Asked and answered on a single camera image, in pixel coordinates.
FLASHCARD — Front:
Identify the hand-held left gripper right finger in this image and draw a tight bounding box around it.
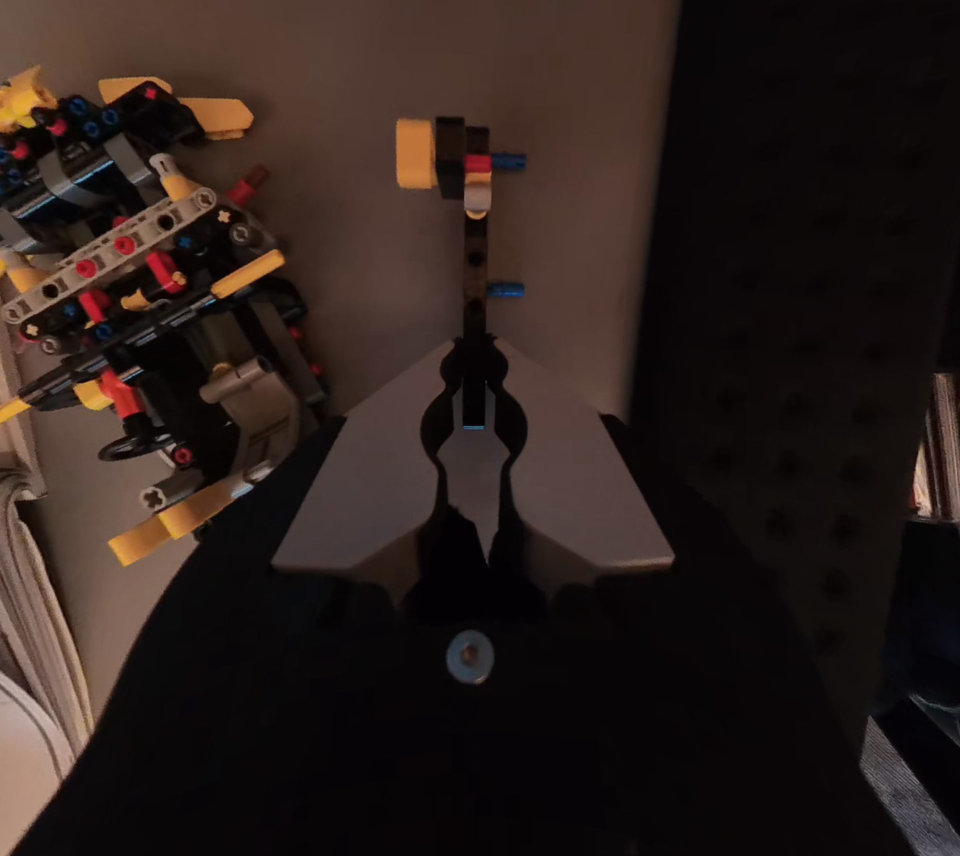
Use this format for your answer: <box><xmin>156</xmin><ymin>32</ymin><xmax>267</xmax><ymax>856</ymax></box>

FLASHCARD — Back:
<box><xmin>493</xmin><ymin>338</ymin><xmax>675</xmax><ymax>611</ymax></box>

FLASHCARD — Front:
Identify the partly built lego chassis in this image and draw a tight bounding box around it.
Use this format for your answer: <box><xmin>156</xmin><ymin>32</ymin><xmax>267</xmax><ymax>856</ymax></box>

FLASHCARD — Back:
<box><xmin>0</xmin><ymin>64</ymin><xmax>333</xmax><ymax>570</ymax></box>

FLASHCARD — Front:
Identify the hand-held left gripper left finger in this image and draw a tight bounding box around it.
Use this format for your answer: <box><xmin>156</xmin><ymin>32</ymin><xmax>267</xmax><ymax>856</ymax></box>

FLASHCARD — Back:
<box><xmin>271</xmin><ymin>338</ymin><xmax>490</xmax><ymax>611</ymax></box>

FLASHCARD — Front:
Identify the open instruction booklet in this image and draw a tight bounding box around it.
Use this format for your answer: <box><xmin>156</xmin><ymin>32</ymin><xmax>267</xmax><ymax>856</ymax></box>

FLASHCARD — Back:
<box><xmin>0</xmin><ymin>316</ymin><xmax>96</xmax><ymax>827</ymax></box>

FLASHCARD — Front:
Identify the black lego frame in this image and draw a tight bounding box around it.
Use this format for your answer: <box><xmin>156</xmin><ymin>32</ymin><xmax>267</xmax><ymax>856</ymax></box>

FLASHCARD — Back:
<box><xmin>435</xmin><ymin>115</ymin><xmax>496</xmax><ymax>433</ymax></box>

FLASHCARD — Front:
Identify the black mesh-back office chair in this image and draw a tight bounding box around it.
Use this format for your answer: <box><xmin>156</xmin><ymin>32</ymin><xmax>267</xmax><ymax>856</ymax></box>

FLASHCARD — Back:
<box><xmin>628</xmin><ymin>0</ymin><xmax>960</xmax><ymax>746</ymax></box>

